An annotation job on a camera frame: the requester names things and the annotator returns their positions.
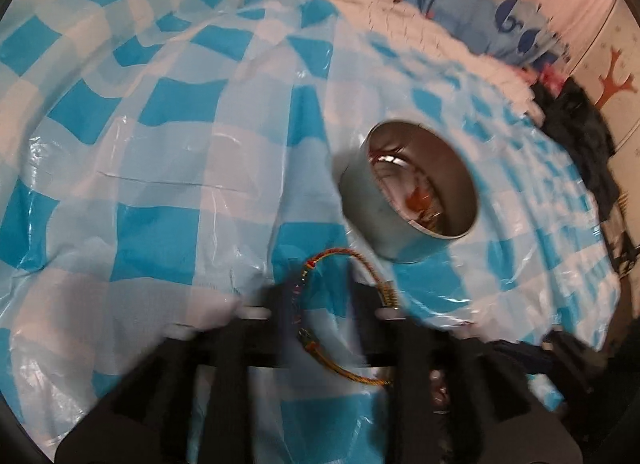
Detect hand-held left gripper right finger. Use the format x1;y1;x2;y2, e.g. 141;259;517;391
349;288;587;464

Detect pink cloth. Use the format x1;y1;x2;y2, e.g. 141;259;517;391
520;66;566;94

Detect white striped quilt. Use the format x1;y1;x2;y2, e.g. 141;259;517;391
132;0;543;125

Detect colourful braided cord bracelet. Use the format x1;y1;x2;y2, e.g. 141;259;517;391
295;250;401;387

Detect blue white checked plastic sheet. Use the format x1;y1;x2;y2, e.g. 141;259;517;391
0;0;623;464

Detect dark clothing pile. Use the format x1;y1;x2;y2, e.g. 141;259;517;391
530;78;640;275

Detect round metal tin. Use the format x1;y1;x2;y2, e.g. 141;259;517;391
336;120;480;265

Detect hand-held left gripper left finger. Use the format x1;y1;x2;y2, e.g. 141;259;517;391
54;281;308;464

